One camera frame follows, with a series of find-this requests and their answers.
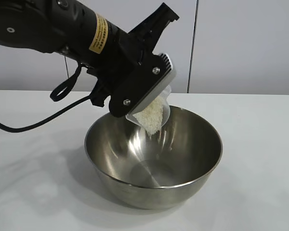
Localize stainless steel mixing bowl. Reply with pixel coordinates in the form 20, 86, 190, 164
84, 104, 224, 210

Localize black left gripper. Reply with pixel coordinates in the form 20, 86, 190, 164
86, 2, 181, 108

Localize black camera cable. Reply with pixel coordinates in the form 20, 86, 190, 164
0, 95, 93, 134

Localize yellow warning label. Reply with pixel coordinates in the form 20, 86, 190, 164
88, 13, 109, 53

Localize white rice grains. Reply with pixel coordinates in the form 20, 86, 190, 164
133, 96, 165, 141

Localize black strap loop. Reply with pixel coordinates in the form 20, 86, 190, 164
50, 64, 84, 102

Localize clear plastic measuring cup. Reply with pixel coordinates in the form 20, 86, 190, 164
125, 85, 172, 134

